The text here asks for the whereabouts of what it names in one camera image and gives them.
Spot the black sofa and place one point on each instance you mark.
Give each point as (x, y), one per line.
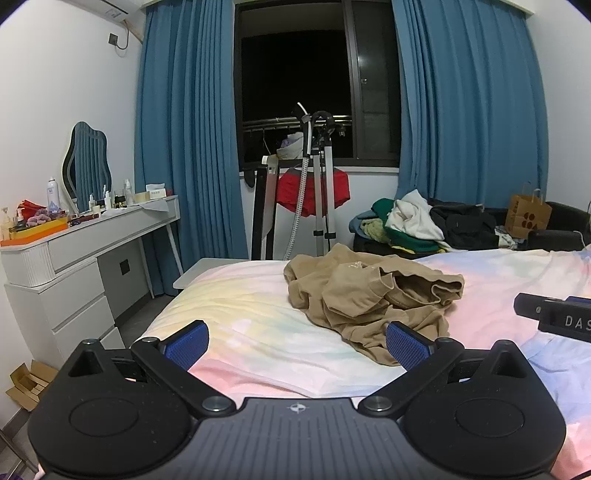
(563, 221)

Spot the black garment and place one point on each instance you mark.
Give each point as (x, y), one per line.
(471, 226)

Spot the white garment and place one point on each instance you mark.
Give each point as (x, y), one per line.
(411, 214)

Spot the red box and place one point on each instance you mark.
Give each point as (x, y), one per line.
(30, 208)

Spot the red garment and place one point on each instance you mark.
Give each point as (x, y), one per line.
(291, 194)

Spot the orange box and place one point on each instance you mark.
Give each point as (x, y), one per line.
(37, 233)

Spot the brown paper bag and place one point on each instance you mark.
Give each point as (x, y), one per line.
(526, 214)

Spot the purple scrunchie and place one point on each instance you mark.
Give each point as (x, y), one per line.
(44, 217)

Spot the khaki pants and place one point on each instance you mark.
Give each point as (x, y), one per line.
(351, 295)

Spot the metal balcony rail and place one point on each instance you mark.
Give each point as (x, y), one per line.
(268, 123)

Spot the yellow garment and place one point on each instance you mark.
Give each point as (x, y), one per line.
(374, 228)

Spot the white air conditioner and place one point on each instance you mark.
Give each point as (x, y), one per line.
(111, 8)

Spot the wavy framed mirror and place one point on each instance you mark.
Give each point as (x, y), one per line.
(90, 161)

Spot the white dressing table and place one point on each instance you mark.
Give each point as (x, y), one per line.
(78, 286)

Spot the garment steamer stand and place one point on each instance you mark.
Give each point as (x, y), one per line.
(323, 184)

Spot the clear bottle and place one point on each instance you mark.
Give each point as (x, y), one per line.
(128, 194)

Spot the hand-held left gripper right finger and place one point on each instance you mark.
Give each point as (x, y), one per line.
(406, 346)

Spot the wall socket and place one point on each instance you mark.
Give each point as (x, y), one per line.
(113, 38)

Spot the light blue garment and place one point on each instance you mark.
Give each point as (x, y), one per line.
(360, 224)

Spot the dark window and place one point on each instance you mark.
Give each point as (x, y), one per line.
(295, 69)

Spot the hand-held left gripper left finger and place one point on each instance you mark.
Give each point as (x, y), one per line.
(187, 345)

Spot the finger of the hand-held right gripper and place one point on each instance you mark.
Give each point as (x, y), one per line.
(531, 305)
(568, 321)

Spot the cardboard box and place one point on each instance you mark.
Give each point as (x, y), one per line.
(32, 385)

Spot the tissue box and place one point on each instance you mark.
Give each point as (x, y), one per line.
(157, 191)

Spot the bed with pastel sheet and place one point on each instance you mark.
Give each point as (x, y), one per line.
(258, 314)

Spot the white spray bottle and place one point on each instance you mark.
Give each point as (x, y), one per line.
(53, 196)

